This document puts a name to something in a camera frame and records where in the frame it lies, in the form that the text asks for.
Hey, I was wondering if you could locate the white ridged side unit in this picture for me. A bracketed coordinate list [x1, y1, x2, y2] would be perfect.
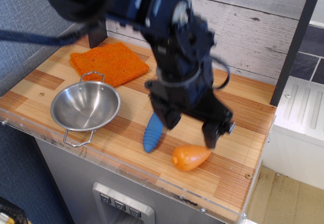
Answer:
[262, 77, 323, 189]

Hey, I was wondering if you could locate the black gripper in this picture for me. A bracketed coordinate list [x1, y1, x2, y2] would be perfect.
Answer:
[144, 78, 236, 150]

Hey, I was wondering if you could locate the orange knitted cloth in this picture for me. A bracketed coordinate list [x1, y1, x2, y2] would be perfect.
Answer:
[70, 42, 149, 87]

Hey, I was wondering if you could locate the dark vertical post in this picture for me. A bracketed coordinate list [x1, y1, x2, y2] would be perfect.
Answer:
[88, 19, 107, 49]
[270, 0, 318, 106]

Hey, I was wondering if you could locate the dark left vertical post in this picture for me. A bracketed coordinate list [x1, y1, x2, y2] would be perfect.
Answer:
[88, 19, 107, 49]

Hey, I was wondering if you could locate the dark right vertical post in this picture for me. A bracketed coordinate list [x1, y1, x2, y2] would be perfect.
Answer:
[270, 0, 318, 106]

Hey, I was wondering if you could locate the small steel pot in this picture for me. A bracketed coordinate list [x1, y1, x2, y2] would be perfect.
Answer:
[50, 71, 121, 147]

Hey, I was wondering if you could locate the silver toy dispenser panel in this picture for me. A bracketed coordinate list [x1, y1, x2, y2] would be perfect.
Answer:
[93, 182, 155, 223]

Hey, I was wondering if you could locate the orange toy carrot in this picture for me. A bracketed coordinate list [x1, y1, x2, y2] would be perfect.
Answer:
[172, 145, 211, 171]

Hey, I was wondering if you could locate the blue handled metal spoon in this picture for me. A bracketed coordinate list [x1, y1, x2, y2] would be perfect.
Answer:
[142, 113, 164, 153]

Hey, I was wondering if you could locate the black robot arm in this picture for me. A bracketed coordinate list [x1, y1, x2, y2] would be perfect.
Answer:
[49, 0, 234, 148]

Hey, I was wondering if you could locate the yellow black object bottom left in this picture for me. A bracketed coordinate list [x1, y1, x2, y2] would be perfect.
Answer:
[1, 204, 31, 224]

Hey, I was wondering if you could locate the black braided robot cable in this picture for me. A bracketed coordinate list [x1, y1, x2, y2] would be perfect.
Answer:
[0, 22, 99, 47]

